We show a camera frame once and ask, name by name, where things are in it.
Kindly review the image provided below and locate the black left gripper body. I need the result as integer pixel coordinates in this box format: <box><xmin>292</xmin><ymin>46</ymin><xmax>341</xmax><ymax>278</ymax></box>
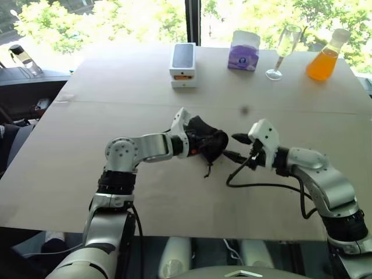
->
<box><xmin>184</xmin><ymin>125</ymin><xmax>202</xmax><ymax>158</ymax></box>

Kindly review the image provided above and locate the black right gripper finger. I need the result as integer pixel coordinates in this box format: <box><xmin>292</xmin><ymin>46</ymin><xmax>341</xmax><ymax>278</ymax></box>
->
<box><xmin>223</xmin><ymin>149</ymin><xmax>251</xmax><ymax>164</ymax></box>
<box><xmin>231</xmin><ymin>133</ymin><xmax>251</xmax><ymax>145</ymax></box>

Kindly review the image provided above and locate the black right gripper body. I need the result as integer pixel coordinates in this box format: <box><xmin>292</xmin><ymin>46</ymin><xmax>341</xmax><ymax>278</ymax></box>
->
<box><xmin>247</xmin><ymin>138</ymin><xmax>274</xmax><ymax>171</ymax></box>

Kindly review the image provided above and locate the black drawstring pouch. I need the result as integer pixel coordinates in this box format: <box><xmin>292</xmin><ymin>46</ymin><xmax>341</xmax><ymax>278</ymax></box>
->
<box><xmin>188</xmin><ymin>115</ymin><xmax>230</xmax><ymax>178</ymax></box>

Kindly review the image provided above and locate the white box with orange label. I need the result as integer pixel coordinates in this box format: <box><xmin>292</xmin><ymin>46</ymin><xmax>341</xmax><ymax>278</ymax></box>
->
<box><xmin>170</xmin><ymin>74</ymin><xmax>196</xmax><ymax>90</ymax></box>

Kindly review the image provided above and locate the purple tissue box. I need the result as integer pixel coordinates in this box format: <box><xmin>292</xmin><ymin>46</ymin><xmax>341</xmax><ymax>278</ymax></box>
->
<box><xmin>227</xmin><ymin>30</ymin><xmax>261</xmax><ymax>72</ymax></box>

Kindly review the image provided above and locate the white phone box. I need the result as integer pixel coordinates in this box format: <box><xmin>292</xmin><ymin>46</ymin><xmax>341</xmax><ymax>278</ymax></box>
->
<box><xmin>169</xmin><ymin>42</ymin><xmax>197</xmax><ymax>81</ymax></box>

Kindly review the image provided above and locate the white rounded robot leg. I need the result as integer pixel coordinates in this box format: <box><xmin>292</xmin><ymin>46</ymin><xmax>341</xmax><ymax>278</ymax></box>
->
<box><xmin>240</xmin><ymin>238</ymin><xmax>276</xmax><ymax>270</ymax></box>
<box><xmin>158</xmin><ymin>237</ymin><xmax>192</xmax><ymax>277</ymax></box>

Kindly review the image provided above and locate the clear champagne glass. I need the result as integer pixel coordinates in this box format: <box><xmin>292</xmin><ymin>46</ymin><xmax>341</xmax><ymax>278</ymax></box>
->
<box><xmin>264</xmin><ymin>24</ymin><xmax>302</xmax><ymax>81</ymax></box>

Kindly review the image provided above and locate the flask with orange liquid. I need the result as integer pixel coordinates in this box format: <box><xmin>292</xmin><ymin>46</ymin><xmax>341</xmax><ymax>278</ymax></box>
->
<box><xmin>306</xmin><ymin>28</ymin><xmax>351</xmax><ymax>81</ymax></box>

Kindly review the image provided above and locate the grey robot torso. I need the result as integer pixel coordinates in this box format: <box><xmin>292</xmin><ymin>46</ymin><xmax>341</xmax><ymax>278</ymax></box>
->
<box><xmin>171</xmin><ymin>264</ymin><xmax>309</xmax><ymax>279</ymax></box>

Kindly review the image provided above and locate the black side desk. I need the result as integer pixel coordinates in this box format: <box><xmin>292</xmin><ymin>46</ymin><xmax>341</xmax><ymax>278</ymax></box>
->
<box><xmin>0</xmin><ymin>66</ymin><xmax>72</xmax><ymax>123</ymax></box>

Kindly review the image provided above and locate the clear water bottle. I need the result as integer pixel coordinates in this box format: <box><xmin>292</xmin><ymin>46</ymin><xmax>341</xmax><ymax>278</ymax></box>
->
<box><xmin>8</xmin><ymin>44</ymin><xmax>44</xmax><ymax>77</ymax></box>

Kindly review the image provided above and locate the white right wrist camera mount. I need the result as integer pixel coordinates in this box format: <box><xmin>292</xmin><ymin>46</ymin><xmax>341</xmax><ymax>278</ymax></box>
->
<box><xmin>248</xmin><ymin>118</ymin><xmax>280</xmax><ymax>169</ymax></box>

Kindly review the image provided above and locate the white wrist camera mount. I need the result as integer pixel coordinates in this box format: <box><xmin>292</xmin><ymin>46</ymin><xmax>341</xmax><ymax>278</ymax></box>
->
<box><xmin>170</xmin><ymin>106</ymin><xmax>192</xmax><ymax>159</ymax></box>
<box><xmin>248</xmin><ymin>118</ymin><xmax>280</xmax><ymax>169</ymax></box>

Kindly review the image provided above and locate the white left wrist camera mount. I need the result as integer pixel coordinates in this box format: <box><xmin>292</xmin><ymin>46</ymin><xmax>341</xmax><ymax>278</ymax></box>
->
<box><xmin>170</xmin><ymin>106</ymin><xmax>192</xmax><ymax>159</ymax></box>

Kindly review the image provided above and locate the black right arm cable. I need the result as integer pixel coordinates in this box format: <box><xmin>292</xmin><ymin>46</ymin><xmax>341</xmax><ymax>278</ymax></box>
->
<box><xmin>226</xmin><ymin>153</ymin><xmax>318</xmax><ymax>220</ymax></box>

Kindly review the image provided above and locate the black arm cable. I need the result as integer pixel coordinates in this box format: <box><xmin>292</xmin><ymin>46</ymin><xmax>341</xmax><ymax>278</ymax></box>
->
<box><xmin>126</xmin><ymin>202</ymin><xmax>145</xmax><ymax>238</ymax></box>
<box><xmin>226</xmin><ymin>153</ymin><xmax>318</xmax><ymax>220</ymax></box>

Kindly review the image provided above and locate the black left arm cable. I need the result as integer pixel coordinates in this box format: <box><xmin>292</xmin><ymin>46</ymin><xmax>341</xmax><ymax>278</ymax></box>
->
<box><xmin>126</xmin><ymin>202</ymin><xmax>145</xmax><ymax>238</ymax></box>

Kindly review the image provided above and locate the black window frame post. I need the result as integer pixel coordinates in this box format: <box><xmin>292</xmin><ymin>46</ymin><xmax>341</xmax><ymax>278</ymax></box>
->
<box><xmin>185</xmin><ymin>0</ymin><xmax>203</xmax><ymax>47</ymax></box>

